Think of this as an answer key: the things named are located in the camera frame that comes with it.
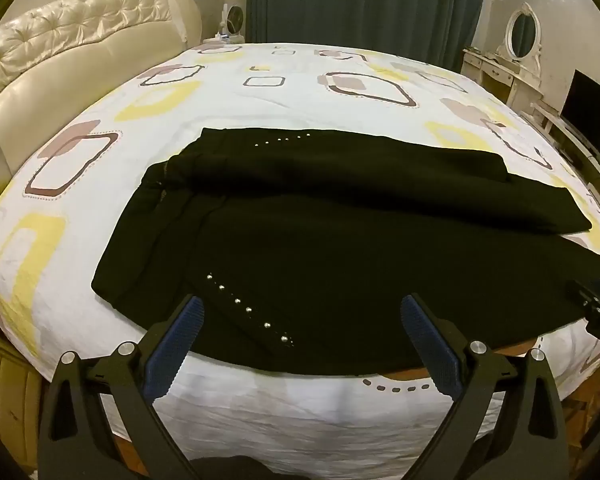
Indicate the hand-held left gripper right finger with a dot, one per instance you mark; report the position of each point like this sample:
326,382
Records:
427,345

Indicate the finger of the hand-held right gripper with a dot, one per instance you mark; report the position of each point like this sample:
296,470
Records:
592,297

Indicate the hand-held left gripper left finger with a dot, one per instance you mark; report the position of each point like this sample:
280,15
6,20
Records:
177,345

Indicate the black pants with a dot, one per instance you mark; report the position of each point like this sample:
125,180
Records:
305,240

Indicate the white television stand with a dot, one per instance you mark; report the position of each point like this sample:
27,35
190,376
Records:
565,135

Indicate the black television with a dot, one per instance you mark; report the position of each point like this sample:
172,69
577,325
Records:
592,110

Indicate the white dressing table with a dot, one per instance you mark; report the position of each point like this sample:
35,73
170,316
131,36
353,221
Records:
500,77

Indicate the patterned white bed sheet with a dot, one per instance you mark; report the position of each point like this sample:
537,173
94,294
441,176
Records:
280,100

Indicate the white oval vanity mirror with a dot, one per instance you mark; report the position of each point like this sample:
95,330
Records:
522,35

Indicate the cream tufted headboard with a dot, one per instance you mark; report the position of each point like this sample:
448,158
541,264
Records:
80,60

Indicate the small white desk fan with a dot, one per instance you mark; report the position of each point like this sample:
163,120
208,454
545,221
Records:
234,20

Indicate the teal curtain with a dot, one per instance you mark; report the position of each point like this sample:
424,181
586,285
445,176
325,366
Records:
355,0

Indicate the cream padded bed frame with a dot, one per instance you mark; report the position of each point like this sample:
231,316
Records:
10,400

